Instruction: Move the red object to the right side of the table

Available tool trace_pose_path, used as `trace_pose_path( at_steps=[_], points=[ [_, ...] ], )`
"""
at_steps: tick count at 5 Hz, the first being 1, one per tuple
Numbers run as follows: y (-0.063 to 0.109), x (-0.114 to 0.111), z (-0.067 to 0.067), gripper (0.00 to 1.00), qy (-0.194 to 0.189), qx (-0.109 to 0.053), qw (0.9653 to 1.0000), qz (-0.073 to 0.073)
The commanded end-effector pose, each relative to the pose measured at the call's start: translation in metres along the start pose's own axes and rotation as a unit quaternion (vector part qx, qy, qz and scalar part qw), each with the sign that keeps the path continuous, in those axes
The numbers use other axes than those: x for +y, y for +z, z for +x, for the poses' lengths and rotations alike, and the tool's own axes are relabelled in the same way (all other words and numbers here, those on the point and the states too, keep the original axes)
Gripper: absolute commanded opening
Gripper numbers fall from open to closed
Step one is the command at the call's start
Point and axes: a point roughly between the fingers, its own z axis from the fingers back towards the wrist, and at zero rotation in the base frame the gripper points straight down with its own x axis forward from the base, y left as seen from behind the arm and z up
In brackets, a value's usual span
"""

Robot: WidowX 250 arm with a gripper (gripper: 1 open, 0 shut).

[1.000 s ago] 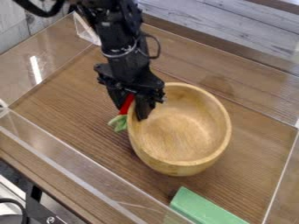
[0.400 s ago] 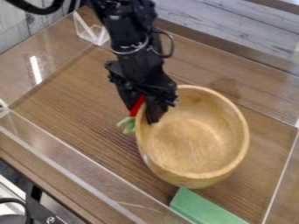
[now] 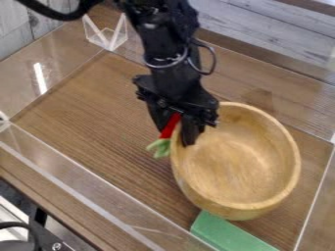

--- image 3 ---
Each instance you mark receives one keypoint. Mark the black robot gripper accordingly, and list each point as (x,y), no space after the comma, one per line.
(171,89)

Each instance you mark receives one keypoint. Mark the red plush strawberry toy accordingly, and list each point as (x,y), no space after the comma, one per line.
(161,145)

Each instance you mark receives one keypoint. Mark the wooden bowl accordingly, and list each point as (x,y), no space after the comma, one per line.
(242,169)

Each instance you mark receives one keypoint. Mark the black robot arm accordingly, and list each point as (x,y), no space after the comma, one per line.
(166,24)

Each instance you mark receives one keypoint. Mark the green foam block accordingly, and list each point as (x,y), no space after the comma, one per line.
(225,236)

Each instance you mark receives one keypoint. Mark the clear acrylic corner bracket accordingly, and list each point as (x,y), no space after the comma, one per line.
(107,38)

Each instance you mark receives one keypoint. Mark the clear acrylic front wall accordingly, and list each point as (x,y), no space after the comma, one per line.
(106,215)

